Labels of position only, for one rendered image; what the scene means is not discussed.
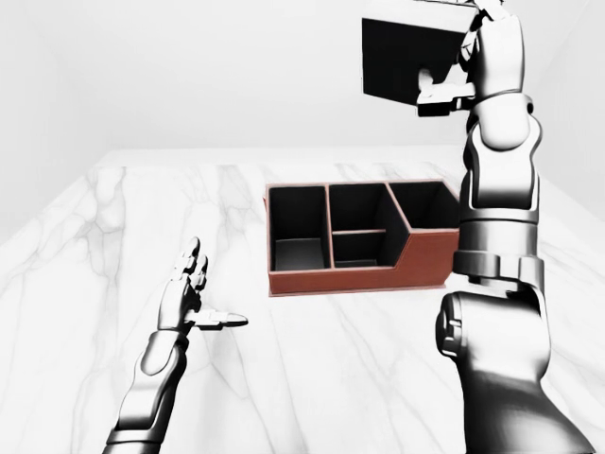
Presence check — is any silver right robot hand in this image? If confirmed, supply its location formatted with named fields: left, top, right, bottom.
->
left=415, top=0, right=527, bottom=118

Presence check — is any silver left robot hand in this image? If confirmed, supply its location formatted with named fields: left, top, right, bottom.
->
left=156, top=236, right=250, bottom=335

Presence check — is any black book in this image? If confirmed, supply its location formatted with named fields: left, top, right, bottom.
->
left=361, top=0, right=479, bottom=108

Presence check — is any red-brown desk caddy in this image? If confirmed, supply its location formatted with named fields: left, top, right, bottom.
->
left=264, top=178, right=462, bottom=298

